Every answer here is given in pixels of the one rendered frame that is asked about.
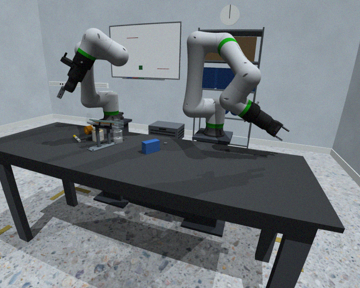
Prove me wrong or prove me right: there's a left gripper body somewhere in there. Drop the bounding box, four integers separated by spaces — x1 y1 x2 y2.
241 101 283 137

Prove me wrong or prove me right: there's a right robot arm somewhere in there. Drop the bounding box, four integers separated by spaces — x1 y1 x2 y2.
74 28 129 121

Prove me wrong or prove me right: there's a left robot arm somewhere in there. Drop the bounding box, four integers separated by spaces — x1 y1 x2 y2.
183 31 261 137

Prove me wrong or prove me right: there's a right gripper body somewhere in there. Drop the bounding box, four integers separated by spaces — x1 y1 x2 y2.
60 51 95 93

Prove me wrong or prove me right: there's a blue rectangular block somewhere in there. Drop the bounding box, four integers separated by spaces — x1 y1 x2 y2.
142 139 160 154

